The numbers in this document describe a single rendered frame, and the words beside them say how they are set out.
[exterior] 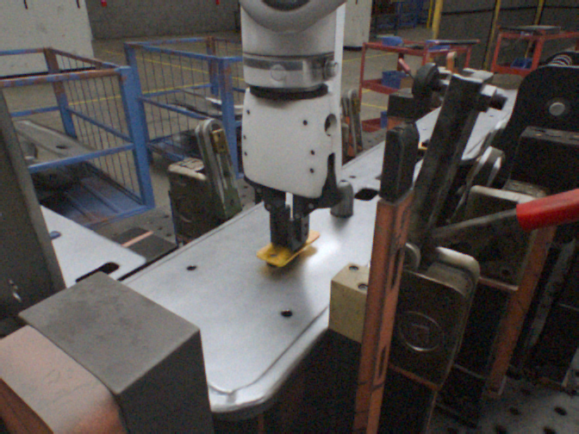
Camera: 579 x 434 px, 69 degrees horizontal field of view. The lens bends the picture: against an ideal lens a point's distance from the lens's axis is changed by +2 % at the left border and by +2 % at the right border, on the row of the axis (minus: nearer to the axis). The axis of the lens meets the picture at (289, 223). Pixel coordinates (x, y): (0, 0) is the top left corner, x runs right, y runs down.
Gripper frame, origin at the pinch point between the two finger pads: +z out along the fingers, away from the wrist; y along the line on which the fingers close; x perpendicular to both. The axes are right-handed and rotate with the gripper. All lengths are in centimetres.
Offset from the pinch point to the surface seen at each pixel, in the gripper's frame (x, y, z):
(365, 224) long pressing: -11.4, -4.3, 3.5
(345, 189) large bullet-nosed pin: -11.7, -0.8, -0.5
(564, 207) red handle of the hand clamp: 1.0, -24.3, -9.9
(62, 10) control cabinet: -383, 731, 4
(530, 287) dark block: -22.1, -24.0, 11.7
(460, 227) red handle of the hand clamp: 0.6, -17.9, -6.0
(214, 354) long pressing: 16.4, -4.0, 3.4
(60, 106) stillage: -116, 280, 47
